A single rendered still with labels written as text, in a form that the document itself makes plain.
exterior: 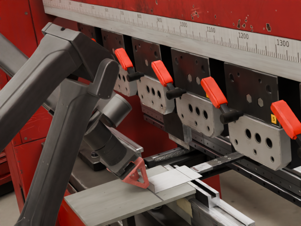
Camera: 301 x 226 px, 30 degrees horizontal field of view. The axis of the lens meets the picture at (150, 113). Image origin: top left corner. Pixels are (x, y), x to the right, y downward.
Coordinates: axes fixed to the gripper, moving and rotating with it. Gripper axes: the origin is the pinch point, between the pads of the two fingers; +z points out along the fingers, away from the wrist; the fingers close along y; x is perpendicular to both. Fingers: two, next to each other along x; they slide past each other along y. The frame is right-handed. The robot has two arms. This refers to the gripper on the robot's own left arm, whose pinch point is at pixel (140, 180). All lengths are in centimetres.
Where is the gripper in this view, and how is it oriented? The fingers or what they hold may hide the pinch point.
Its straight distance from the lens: 134.1
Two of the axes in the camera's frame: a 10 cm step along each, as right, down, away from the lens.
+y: -4.5, -2.1, 8.7
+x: -6.8, 7.1, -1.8
